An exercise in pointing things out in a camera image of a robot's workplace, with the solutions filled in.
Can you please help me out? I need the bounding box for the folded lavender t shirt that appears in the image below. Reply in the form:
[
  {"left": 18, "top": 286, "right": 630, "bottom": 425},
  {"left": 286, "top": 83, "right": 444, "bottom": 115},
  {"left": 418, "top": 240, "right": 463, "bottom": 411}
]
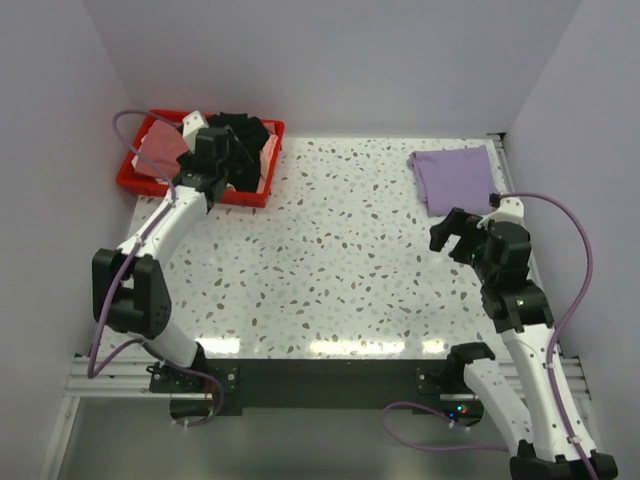
[{"left": 407, "top": 146, "right": 497, "bottom": 217}]

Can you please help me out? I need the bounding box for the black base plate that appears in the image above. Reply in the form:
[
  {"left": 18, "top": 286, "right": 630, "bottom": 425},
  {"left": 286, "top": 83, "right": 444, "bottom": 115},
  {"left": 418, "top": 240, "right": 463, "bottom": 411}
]
[{"left": 147, "top": 359, "right": 484, "bottom": 426}]

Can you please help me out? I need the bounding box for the light pink t shirt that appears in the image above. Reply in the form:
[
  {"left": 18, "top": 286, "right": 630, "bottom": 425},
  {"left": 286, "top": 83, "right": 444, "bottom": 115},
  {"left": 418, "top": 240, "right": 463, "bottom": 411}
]
[{"left": 260, "top": 134, "right": 279, "bottom": 178}]

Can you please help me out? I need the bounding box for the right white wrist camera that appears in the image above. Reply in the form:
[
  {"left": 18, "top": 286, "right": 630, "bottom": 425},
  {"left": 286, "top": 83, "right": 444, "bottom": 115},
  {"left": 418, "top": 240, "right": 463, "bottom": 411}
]
[{"left": 477, "top": 193, "right": 524, "bottom": 229}]

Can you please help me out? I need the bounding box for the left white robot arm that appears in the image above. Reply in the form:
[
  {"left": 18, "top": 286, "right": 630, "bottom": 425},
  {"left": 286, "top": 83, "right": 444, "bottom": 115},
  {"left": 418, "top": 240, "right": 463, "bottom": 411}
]
[{"left": 87, "top": 127, "right": 232, "bottom": 393}]

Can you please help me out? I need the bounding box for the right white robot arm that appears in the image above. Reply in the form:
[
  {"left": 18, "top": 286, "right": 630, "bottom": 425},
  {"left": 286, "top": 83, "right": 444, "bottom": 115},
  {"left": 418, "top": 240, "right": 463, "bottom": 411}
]
[{"left": 429, "top": 205, "right": 618, "bottom": 479}]

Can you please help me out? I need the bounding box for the dusty pink t shirt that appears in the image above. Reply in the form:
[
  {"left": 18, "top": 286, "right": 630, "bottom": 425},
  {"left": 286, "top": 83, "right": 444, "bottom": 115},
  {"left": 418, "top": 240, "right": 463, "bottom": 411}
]
[{"left": 138, "top": 120, "right": 189, "bottom": 178}]

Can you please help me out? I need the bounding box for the red plastic bin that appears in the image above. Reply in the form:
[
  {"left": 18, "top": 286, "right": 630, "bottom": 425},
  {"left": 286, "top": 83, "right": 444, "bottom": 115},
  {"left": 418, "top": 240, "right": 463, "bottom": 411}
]
[{"left": 116, "top": 118, "right": 286, "bottom": 208}]

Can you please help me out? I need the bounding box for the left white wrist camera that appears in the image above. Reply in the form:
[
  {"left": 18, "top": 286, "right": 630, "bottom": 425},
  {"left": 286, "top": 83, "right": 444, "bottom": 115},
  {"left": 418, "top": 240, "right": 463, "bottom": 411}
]
[{"left": 182, "top": 110, "right": 209, "bottom": 152}]

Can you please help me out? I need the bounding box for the black t shirt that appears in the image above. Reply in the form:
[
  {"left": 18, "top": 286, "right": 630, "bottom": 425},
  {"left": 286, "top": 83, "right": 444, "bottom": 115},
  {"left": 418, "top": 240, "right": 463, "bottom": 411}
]
[{"left": 206, "top": 113, "right": 270, "bottom": 193}]

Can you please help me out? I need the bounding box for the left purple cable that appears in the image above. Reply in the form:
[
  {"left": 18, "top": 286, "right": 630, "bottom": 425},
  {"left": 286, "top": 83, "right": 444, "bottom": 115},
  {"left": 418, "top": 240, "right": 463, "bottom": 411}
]
[{"left": 87, "top": 108, "right": 231, "bottom": 427}]

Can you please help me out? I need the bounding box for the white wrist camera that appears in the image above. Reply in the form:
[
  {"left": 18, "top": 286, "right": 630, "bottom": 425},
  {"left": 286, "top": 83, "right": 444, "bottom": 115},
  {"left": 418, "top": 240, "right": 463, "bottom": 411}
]
[
  {"left": 477, "top": 193, "right": 524, "bottom": 229},
  {"left": 182, "top": 110, "right": 209, "bottom": 152}
]

